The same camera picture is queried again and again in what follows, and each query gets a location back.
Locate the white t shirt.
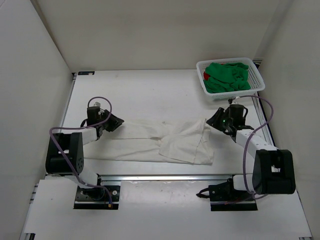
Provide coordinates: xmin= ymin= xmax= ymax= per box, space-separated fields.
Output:
xmin=83 ymin=118 xmax=214 ymax=165

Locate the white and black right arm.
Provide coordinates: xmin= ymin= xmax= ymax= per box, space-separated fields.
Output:
xmin=206 ymin=104 xmax=296 ymax=195

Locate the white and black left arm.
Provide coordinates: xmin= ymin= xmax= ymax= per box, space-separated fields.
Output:
xmin=45 ymin=105 xmax=125 ymax=204

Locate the white plastic basket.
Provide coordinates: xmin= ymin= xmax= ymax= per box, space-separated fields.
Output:
xmin=196 ymin=57 xmax=265 ymax=101

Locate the green t shirt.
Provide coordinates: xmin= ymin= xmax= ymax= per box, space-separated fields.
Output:
xmin=203 ymin=62 xmax=251 ymax=94

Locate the red t shirt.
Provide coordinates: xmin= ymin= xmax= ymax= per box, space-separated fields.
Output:
xmin=203 ymin=72 xmax=210 ymax=81

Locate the dark blue table label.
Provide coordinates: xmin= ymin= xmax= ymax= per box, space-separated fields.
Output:
xmin=77 ymin=71 xmax=95 ymax=76

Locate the white front cover board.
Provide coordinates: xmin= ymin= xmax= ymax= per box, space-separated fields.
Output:
xmin=24 ymin=179 xmax=312 ymax=240

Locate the aluminium right table rail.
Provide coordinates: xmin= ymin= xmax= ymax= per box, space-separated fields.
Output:
xmin=251 ymin=92 xmax=276 ymax=147

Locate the aluminium left table rail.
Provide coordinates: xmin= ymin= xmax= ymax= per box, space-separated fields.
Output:
xmin=46 ymin=73 xmax=77 ymax=176

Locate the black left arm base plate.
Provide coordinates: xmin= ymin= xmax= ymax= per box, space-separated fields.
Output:
xmin=73 ymin=176 xmax=121 ymax=210

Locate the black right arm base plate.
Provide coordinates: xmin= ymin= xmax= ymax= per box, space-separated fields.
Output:
xmin=196 ymin=174 xmax=258 ymax=212

